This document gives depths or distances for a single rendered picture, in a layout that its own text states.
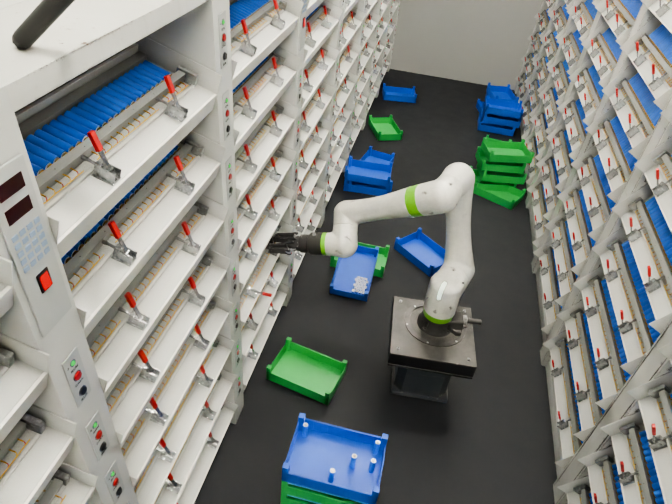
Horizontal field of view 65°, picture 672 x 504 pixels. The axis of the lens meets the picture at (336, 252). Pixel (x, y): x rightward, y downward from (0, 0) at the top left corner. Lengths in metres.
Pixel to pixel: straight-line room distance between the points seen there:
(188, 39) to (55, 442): 0.87
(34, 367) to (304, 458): 1.07
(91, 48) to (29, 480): 0.70
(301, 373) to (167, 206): 1.36
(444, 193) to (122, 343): 1.15
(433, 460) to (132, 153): 1.68
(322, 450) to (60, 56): 1.41
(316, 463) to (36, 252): 1.23
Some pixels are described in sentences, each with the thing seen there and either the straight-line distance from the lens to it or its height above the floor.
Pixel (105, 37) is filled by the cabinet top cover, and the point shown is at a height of 1.64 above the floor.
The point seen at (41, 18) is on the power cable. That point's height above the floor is 1.69.
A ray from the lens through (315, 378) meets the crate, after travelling 2.41.
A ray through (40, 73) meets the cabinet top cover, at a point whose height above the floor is 1.64.
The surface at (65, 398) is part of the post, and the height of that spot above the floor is 1.13.
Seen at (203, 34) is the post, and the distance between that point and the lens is 1.30.
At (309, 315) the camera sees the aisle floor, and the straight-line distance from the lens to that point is 2.66.
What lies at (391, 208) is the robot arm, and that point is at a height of 0.84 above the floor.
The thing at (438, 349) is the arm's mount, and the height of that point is 0.35.
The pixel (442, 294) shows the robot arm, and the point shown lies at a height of 0.57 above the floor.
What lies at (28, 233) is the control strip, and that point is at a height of 1.45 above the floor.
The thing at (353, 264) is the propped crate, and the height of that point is 0.07.
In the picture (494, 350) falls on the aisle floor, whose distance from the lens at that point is 2.73.
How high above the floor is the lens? 1.93
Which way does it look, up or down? 39 degrees down
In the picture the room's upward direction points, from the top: 7 degrees clockwise
